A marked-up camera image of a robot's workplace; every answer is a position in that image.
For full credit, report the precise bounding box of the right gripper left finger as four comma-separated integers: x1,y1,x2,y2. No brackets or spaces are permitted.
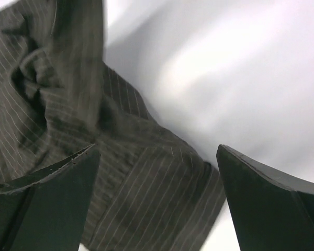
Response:
0,145,100,251

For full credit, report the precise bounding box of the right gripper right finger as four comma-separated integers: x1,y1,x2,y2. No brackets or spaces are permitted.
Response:
216,145,314,251

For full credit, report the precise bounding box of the dark pinstriped long sleeve shirt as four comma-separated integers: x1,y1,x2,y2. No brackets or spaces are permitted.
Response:
0,1,225,250

